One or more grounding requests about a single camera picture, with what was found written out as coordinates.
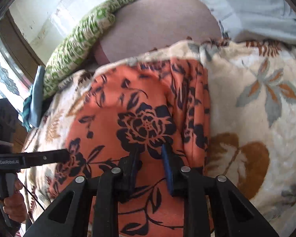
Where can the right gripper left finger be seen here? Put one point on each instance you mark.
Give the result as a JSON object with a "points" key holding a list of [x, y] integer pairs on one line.
{"points": [[69, 213]]}

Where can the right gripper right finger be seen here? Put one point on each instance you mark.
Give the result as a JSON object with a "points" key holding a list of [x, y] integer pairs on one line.
{"points": [[211, 205]]}

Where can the orange floral blouse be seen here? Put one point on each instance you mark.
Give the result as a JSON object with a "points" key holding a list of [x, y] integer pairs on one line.
{"points": [[139, 108]]}

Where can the person's left hand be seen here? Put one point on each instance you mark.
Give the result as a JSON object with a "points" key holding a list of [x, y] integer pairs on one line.
{"points": [[14, 206]]}

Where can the teal striped cloth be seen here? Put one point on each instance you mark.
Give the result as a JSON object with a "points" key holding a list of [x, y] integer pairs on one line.
{"points": [[26, 113]]}

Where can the blue folded cloth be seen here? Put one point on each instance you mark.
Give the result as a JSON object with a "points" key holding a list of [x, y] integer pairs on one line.
{"points": [[37, 97]]}

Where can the window with curtain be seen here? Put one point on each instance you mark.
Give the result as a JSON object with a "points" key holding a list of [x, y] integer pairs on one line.
{"points": [[14, 86]]}

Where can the green patterned pillow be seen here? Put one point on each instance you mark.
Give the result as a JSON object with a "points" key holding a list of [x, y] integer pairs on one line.
{"points": [[73, 50]]}

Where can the cream leaf-pattern blanket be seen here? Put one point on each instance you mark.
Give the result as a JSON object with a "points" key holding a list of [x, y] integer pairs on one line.
{"points": [[252, 141]]}

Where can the pink bed sheet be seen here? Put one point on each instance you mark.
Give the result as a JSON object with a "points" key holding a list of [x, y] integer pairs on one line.
{"points": [[147, 24]]}

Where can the light blue pillow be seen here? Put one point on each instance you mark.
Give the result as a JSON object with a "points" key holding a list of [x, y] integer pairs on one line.
{"points": [[247, 20]]}

